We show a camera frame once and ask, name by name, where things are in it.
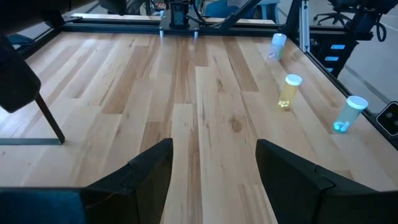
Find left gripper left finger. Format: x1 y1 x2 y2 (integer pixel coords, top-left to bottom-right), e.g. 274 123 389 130
80 138 174 224

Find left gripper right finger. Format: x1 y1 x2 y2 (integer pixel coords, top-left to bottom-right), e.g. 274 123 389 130
255 139 369 224

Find blue medicine bottle white cap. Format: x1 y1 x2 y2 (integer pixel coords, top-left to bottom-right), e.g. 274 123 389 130
332 95 369 134

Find yellow medicine bottle white cap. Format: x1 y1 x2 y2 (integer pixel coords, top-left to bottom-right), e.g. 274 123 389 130
277 73 303 110

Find black controller box blue labels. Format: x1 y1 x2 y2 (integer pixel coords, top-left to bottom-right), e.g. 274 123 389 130
315 34 360 78

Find blue pill bottle far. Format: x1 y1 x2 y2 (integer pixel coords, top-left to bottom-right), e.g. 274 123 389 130
267 32 287 62

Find black office chair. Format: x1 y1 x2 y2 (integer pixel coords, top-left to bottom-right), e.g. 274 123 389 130
312 0 352 26

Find blue chair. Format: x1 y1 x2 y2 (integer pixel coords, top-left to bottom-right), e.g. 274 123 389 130
203 0 280 20

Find small black camera box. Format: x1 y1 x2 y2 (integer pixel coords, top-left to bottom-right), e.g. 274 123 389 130
375 101 398 138

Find silver aluminium post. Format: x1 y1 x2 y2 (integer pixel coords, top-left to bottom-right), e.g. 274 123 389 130
297 0 312 53

